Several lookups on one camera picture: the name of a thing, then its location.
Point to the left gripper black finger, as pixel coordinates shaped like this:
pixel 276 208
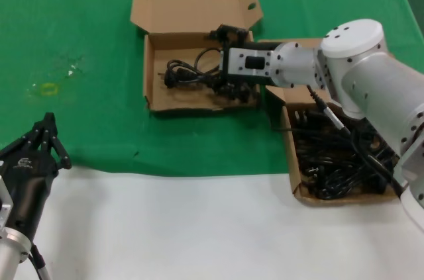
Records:
pixel 59 152
pixel 26 141

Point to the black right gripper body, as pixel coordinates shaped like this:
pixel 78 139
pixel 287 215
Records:
pixel 258 45

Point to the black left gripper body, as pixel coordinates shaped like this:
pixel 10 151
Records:
pixel 30 187

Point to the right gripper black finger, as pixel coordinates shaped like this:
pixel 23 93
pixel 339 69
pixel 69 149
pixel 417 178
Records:
pixel 233 35
pixel 236 92

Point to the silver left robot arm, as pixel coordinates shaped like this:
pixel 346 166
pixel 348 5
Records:
pixel 10 253

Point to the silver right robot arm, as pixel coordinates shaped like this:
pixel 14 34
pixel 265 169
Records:
pixel 374 71

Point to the open cardboard box, torn rim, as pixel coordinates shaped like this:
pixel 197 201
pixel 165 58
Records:
pixel 198 5

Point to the yellow tape square mark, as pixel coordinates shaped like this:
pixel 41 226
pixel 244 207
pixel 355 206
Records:
pixel 41 90

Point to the black plug with metal prongs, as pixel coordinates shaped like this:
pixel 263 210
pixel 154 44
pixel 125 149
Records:
pixel 300 117

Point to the green table cloth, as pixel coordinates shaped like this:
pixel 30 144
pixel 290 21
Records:
pixel 83 12

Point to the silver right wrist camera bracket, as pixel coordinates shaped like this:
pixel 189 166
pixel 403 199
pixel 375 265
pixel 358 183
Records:
pixel 238 61

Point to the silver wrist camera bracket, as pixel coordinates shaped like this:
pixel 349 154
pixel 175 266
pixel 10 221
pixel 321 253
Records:
pixel 4 207
pixel 238 61

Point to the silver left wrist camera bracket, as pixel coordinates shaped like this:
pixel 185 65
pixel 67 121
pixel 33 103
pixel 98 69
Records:
pixel 4 207

